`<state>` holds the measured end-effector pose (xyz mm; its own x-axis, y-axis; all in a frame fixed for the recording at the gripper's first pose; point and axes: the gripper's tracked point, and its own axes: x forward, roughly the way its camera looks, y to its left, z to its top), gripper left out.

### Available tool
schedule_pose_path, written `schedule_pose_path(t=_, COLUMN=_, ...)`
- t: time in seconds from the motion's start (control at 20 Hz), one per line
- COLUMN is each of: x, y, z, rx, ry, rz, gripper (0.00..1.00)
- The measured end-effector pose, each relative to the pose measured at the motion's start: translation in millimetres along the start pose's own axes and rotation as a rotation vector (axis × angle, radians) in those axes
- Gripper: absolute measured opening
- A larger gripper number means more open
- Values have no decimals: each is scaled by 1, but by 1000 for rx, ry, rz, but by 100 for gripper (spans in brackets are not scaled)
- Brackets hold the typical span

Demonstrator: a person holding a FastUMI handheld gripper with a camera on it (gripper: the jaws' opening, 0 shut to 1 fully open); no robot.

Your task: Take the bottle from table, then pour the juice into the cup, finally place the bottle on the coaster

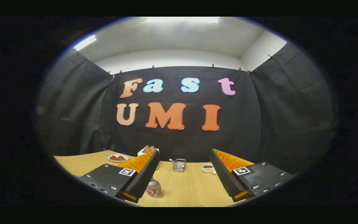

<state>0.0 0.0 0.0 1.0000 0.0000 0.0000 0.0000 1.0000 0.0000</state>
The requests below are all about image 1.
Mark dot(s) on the white toaster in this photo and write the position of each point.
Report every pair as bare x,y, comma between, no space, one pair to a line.
141,152

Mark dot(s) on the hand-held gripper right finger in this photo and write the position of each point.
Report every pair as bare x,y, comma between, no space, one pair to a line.
225,177

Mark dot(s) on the silver juice bottle red label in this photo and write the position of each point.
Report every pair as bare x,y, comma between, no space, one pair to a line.
154,188

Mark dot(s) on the white oval plate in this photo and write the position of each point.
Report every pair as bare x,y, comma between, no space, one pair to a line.
117,161

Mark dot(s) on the white divided condiment dish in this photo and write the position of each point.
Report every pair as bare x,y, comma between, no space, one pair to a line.
208,168

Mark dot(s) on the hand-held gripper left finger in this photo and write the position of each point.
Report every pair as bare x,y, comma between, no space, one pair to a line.
144,177

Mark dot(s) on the wooden table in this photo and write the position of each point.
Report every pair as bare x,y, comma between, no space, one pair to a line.
191,189

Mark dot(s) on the ceiling light strip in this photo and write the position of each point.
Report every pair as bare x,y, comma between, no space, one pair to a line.
85,43
182,19

